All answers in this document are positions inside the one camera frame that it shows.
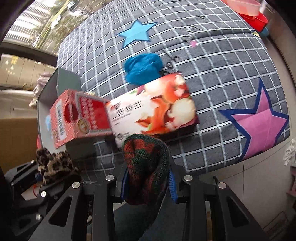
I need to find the blue knitted cloth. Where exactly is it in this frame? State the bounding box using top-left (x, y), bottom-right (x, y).
top-left (124, 53), bottom-right (163, 85)

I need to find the dark red knitted hat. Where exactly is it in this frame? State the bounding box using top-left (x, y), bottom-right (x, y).
top-left (123, 134), bottom-right (171, 205)

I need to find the pale pink cloth pile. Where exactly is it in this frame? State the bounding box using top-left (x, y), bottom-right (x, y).
top-left (29, 72), bottom-right (52, 109)

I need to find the pink plastic basin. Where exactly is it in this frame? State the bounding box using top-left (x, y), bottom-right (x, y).
top-left (222, 0), bottom-right (261, 16)

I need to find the leopard print scrunchie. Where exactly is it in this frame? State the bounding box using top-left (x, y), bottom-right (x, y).
top-left (36, 148), bottom-right (80, 186)

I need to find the grey storage box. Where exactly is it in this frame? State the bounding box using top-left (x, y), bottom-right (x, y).
top-left (36, 67), bottom-right (96, 160)

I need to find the red cardboard box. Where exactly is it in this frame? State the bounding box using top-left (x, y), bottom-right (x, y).
top-left (50, 89), bottom-right (112, 148)

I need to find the grey checked blanket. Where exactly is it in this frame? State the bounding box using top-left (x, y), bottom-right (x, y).
top-left (56, 0), bottom-right (291, 176)

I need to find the red plastic basin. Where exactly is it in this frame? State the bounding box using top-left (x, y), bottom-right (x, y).
top-left (239, 12), bottom-right (268, 32)

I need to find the blue plastic basin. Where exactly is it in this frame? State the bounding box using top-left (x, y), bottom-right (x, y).
top-left (258, 27), bottom-right (269, 37)

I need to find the floral tissue pack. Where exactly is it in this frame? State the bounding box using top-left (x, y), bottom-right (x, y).
top-left (106, 72), bottom-right (199, 148)

